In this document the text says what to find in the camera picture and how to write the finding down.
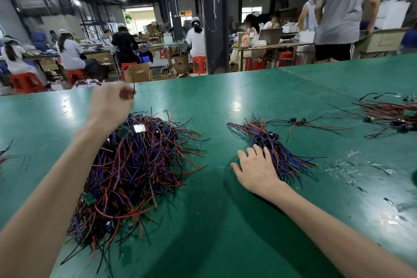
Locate large pile of coloured wires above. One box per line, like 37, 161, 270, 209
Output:
60, 109, 211, 272

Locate person's left hand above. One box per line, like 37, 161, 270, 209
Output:
85, 81, 137, 133

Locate spread pile of wire harnesses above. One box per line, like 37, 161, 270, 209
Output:
325, 92, 417, 140

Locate person's left forearm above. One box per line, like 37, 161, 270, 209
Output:
0, 120, 111, 278

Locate person's right forearm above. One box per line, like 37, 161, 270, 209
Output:
265, 186, 417, 278

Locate small bundle of coloured wires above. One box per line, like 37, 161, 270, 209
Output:
227, 114, 327, 188

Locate clear plastic scraps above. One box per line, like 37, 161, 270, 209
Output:
325, 150, 397, 188

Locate dark steel pillar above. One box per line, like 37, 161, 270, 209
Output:
164, 0, 183, 42
199, 0, 230, 75

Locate wire harness with black connectors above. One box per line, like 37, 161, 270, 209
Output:
270, 116, 352, 141

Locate grey laptop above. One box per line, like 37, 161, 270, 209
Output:
258, 28, 283, 46

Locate loose wire ends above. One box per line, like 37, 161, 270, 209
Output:
0, 139, 16, 165

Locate red plastic stool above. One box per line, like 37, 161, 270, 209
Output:
9, 72, 47, 94
278, 51, 294, 67
192, 56, 207, 75
245, 58, 267, 71
121, 62, 138, 80
66, 69, 87, 87

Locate cardboard box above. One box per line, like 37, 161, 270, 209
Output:
170, 54, 190, 76
124, 63, 153, 84
85, 52, 115, 65

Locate shallow cardboard tray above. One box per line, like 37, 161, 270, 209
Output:
354, 28, 408, 54

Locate person's right hand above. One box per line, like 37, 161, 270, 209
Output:
231, 144, 287, 202

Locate white sheets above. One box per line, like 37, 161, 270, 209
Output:
374, 0, 411, 30

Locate wooden work table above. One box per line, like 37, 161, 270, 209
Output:
233, 41, 316, 72

